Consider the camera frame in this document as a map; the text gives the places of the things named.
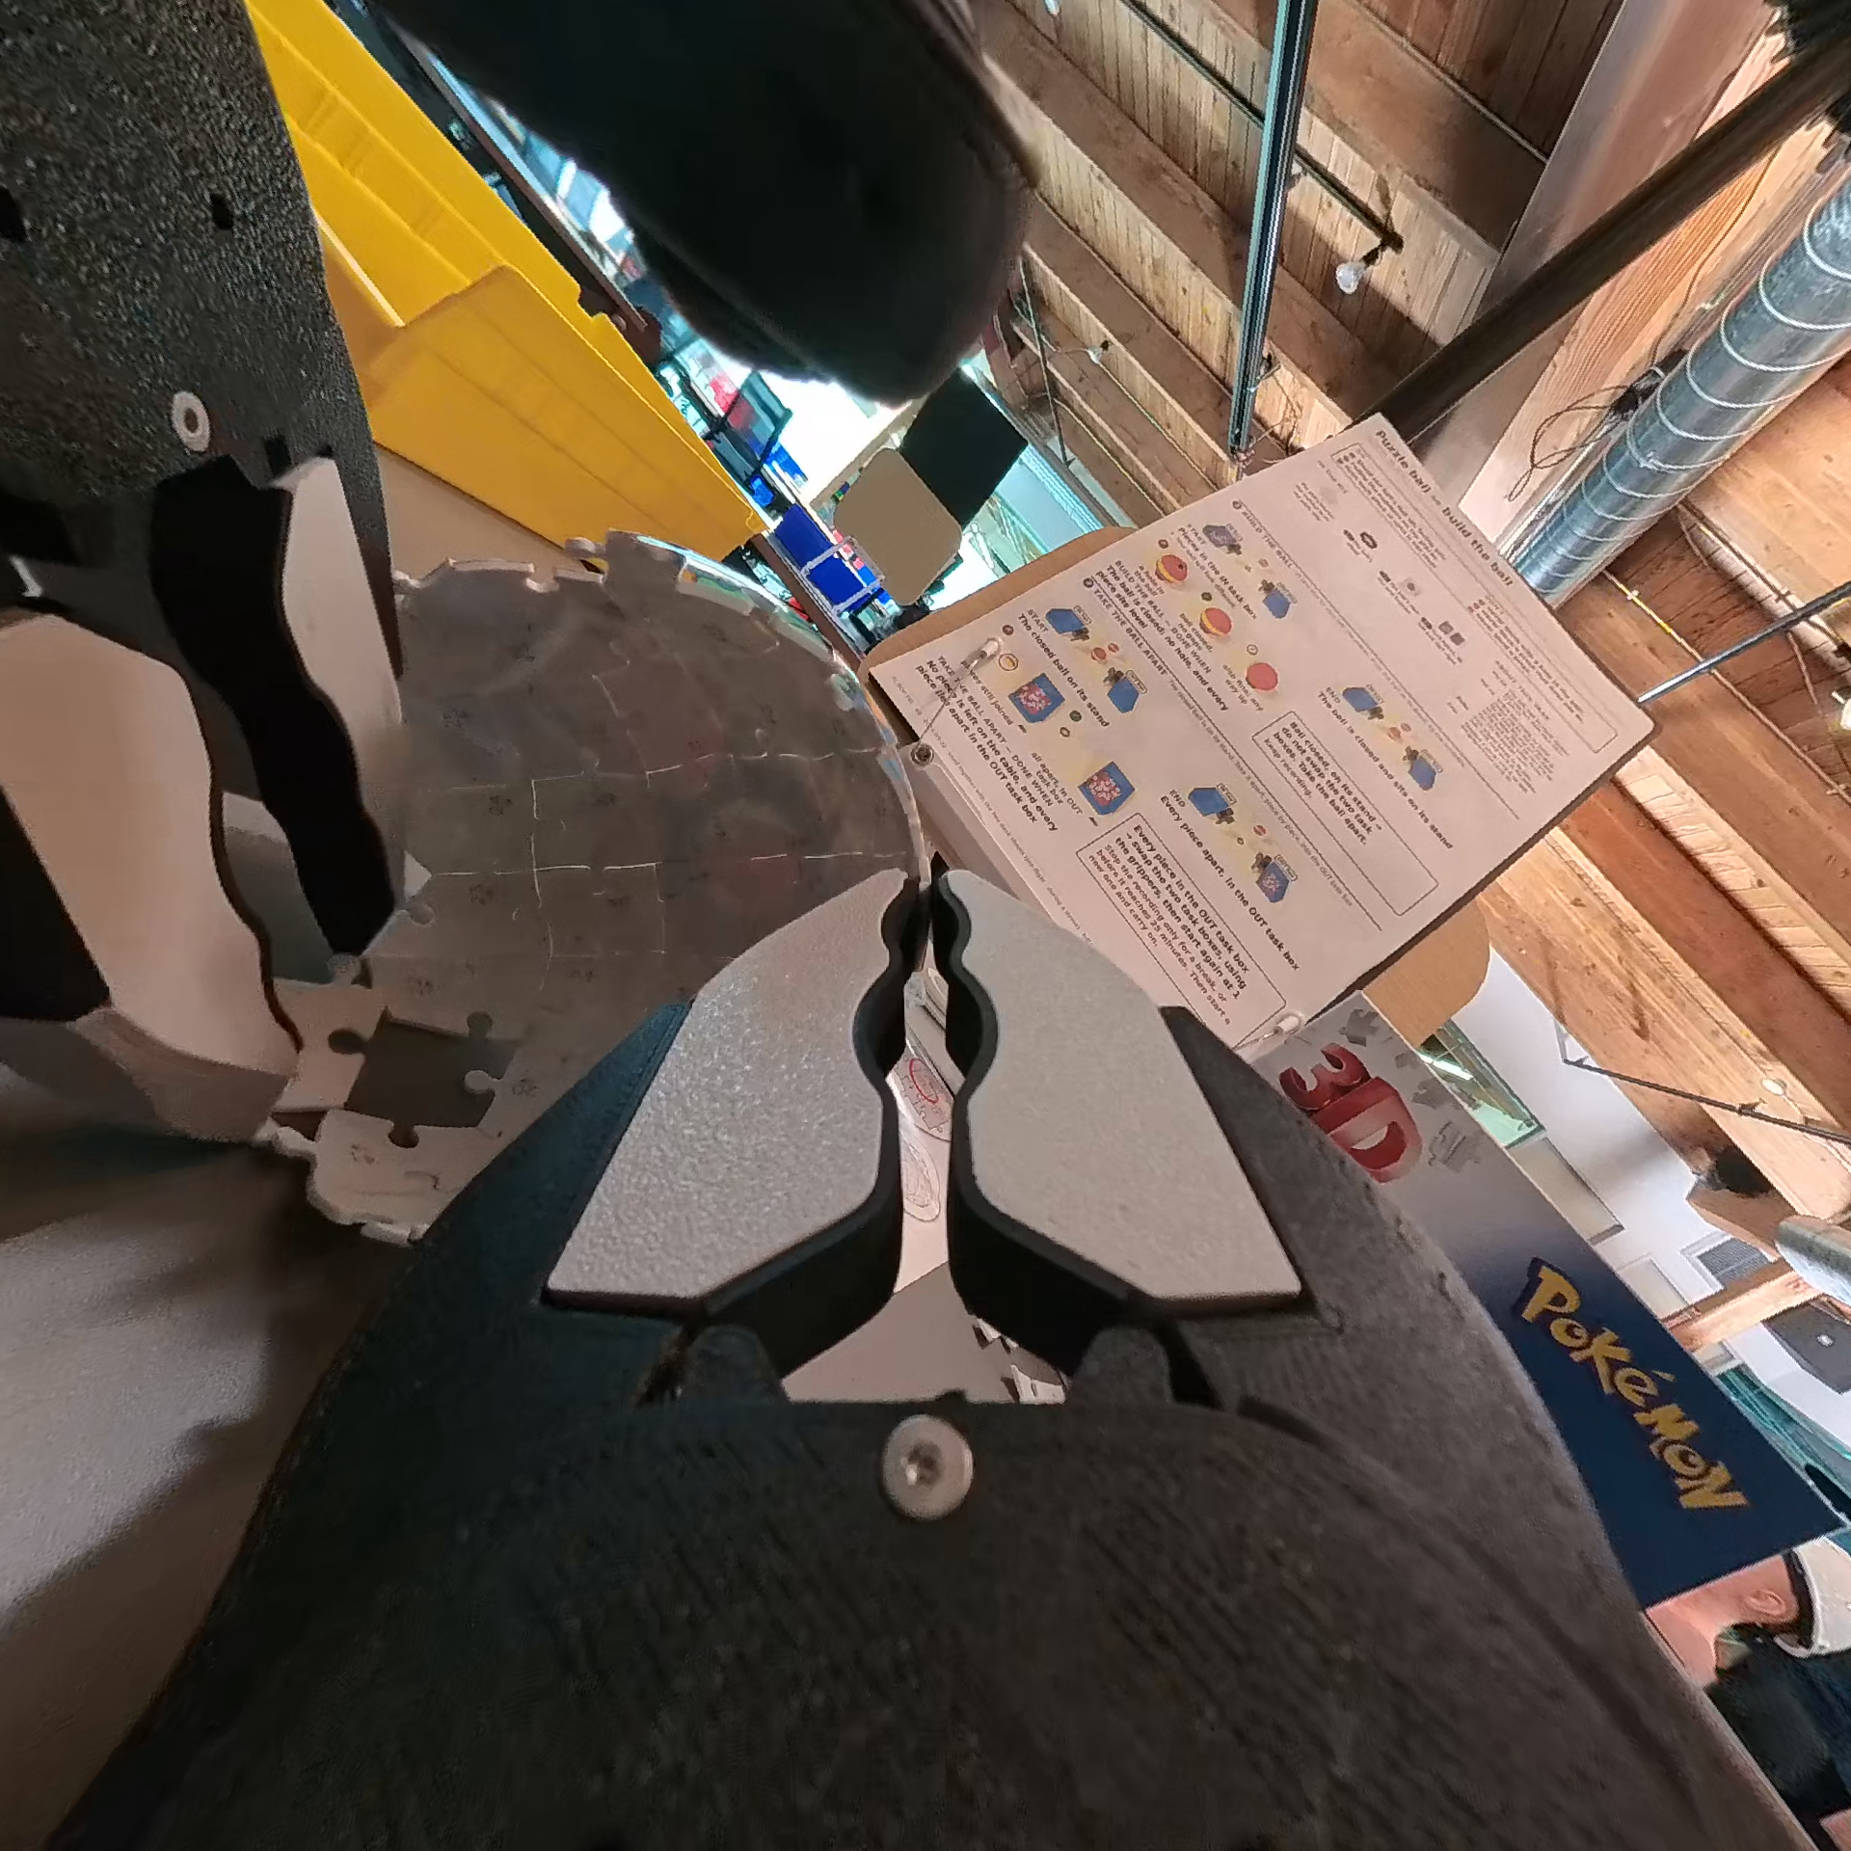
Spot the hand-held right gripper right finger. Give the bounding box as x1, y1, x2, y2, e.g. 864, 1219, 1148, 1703
929, 870, 1309, 1372

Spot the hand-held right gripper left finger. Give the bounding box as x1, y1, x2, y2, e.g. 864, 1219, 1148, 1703
542, 870, 927, 1366

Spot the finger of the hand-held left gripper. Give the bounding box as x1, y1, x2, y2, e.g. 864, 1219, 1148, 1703
147, 458, 413, 968
0, 607, 304, 1147

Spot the white-backed puzzle piece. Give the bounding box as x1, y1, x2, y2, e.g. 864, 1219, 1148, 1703
267, 983, 391, 1120

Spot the colourful puzzle ball shell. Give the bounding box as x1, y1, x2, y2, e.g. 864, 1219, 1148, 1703
262, 532, 936, 1247

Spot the blue puzzle box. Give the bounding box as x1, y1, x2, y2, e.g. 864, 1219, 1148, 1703
1250, 994, 1845, 1609

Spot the yellow plastic bin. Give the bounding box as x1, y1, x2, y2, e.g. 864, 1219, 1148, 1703
321, 263, 774, 566
247, 0, 598, 328

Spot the white instruction board on stand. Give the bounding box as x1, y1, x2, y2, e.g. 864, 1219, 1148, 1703
903, 748, 1309, 1048

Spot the wooden sheet board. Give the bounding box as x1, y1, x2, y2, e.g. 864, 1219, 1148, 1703
854, 517, 1497, 1048

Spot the white instruction sheet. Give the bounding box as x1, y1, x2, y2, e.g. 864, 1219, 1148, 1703
869, 418, 1662, 1048

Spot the blue storage crate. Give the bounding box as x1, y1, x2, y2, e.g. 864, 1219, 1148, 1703
774, 505, 891, 615

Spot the beige flat panel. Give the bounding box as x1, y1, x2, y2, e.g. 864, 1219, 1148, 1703
838, 445, 966, 612

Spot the black flat panel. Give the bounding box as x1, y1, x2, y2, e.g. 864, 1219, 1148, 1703
901, 374, 1033, 526

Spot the teal metal pole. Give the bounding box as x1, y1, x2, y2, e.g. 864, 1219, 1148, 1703
1226, 0, 1320, 453

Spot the black metal beam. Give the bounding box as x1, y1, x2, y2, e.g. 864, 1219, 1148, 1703
1367, 30, 1851, 443

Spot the silver ventilation duct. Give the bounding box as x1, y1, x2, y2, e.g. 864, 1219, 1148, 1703
1502, 182, 1851, 607

